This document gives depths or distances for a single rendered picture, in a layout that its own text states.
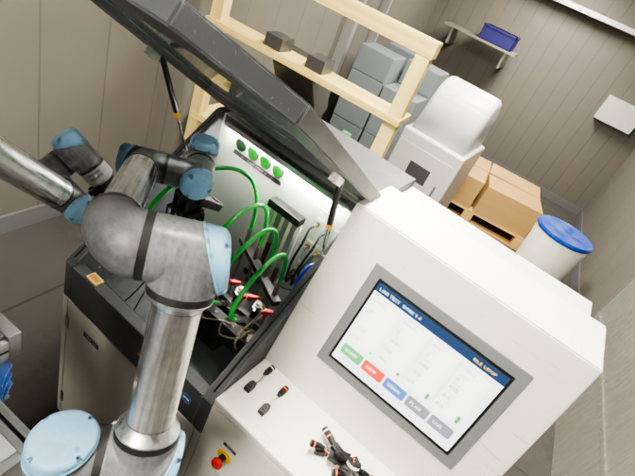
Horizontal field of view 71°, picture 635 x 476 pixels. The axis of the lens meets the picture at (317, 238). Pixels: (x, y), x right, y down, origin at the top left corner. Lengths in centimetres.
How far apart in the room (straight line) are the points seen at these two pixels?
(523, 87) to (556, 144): 98
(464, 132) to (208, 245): 348
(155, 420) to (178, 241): 34
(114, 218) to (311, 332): 78
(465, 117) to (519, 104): 365
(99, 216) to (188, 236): 14
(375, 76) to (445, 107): 129
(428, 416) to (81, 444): 83
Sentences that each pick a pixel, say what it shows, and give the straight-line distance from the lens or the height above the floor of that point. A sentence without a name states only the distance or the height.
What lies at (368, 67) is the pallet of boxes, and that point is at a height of 106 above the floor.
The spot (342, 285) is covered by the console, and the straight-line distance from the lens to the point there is 128.
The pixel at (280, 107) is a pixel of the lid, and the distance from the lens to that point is 68.
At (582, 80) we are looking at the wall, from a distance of 762.
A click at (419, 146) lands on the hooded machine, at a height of 89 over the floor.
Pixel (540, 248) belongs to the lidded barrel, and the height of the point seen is 48.
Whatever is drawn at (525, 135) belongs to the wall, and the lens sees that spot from 774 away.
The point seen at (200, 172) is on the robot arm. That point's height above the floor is 155.
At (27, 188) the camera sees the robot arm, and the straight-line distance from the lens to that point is 116.
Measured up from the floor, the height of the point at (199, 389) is 95.
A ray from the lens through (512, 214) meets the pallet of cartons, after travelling 541.
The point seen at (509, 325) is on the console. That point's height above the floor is 151.
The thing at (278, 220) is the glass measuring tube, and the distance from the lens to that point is 160.
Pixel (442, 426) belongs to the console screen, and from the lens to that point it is 133.
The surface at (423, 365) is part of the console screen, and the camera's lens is 127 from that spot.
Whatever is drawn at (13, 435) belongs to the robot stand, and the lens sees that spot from 133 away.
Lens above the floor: 210
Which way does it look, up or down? 33 degrees down
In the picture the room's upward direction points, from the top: 25 degrees clockwise
